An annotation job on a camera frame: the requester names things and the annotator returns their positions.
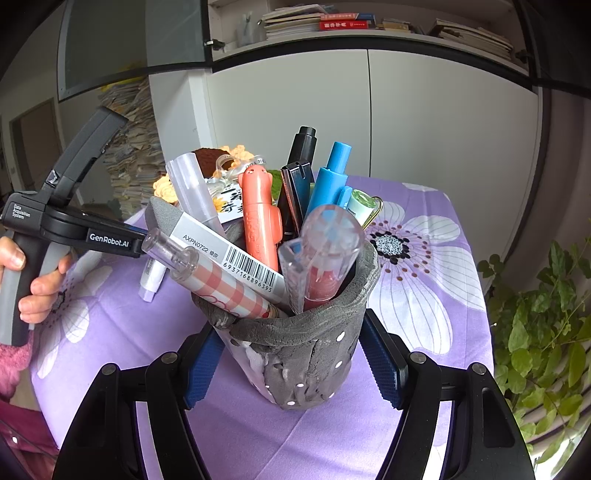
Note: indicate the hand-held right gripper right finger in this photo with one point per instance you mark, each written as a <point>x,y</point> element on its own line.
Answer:
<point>381,364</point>

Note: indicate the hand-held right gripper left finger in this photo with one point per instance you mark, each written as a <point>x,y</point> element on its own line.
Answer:
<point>203,371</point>

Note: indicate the small white eraser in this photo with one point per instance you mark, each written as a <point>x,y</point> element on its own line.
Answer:
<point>151,281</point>

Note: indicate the grey pen holder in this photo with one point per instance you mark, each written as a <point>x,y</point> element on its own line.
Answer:
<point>300,364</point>

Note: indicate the pink checked pen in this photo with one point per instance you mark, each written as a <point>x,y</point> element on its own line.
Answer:
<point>221,281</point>

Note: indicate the clear red pen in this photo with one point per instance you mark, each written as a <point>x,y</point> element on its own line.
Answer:
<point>323,258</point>

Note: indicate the large white eraser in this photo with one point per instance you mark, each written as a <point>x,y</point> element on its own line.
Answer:
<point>217,249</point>

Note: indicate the green pen with gold clip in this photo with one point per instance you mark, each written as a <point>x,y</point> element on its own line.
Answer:
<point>362,205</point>

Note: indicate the orange pen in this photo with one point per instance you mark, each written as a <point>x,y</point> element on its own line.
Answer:
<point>261,217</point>

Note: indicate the blue pen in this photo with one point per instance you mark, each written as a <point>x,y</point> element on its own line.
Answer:
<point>330,184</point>

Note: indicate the black marker pen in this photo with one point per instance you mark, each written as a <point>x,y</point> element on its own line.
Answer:
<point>304,143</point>

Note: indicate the person's left hand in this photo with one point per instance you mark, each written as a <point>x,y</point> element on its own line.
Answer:
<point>41,295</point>

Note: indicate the purple floral tablecloth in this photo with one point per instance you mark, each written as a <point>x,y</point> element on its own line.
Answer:
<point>138,332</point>

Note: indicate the pile of paper stacks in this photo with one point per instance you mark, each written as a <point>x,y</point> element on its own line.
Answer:
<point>134,147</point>

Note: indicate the wooden door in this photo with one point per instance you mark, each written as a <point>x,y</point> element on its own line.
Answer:
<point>37,147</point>

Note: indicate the crocheted sunflower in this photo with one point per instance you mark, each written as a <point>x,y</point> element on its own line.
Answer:
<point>207,159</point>

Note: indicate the white gift tag card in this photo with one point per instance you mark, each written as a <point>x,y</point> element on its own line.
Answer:
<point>228,203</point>

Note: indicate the green potted plant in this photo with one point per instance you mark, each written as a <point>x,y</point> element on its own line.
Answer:
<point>540,332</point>

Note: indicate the clear ribbon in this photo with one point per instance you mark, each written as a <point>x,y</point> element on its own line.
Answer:
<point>251,161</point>

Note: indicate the person's maroon clothing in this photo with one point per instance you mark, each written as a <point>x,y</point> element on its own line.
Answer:
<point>23,434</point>

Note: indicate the dark glass cabinet door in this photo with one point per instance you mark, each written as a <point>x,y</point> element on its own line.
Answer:
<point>554,41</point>
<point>138,41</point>

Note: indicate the white bookshelf cabinet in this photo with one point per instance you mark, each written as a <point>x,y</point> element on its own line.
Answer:
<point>415,115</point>

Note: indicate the red books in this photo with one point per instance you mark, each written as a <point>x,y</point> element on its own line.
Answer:
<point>344,23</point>

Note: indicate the wide stack of booklets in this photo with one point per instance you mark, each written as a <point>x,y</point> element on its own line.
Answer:
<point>471,39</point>

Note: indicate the small stack of books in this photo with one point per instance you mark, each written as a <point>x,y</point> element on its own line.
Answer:
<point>399,25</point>

